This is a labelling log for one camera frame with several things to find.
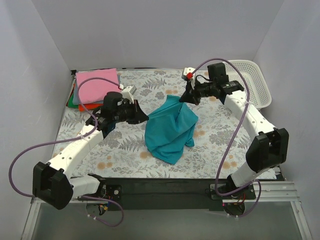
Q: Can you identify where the teal t-shirt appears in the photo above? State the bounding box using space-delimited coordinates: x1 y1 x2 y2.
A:
144 95 199 165

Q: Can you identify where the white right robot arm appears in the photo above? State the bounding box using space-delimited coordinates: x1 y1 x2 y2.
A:
179 62 289 199

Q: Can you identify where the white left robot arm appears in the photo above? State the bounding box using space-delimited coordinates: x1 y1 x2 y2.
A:
32 92 149 210

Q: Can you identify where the pink folded t-shirt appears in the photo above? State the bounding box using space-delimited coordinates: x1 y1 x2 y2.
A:
75 67 120 105

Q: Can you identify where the red folded t-shirt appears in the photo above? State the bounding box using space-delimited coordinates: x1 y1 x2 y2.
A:
65 83 79 109

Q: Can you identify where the white perforated plastic basket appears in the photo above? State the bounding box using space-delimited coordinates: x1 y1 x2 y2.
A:
229 59 272 110

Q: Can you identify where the green folded t-shirt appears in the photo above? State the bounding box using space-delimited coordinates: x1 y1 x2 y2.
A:
66 93 79 109

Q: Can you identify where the floral patterned table mat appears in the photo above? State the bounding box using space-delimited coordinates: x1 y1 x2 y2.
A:
46 69 278 180

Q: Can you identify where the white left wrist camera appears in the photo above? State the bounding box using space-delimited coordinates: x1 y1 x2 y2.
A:
119 84 137 104

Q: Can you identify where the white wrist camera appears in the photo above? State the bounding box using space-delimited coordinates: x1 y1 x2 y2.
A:
181 67 196 82
119 84 137 104

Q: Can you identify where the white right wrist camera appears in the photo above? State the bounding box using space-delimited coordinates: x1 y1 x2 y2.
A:
181 67 196 82

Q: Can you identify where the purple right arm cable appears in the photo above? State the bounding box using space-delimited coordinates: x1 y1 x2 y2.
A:
191 58 263 218

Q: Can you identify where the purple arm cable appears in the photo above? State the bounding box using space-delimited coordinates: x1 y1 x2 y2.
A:
191 58 263 218
8 77 125 228

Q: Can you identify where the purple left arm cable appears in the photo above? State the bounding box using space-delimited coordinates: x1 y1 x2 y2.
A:
8 77 125 228

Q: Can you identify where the aluminium front frame rail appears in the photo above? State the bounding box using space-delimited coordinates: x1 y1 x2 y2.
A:
22 181 312 240

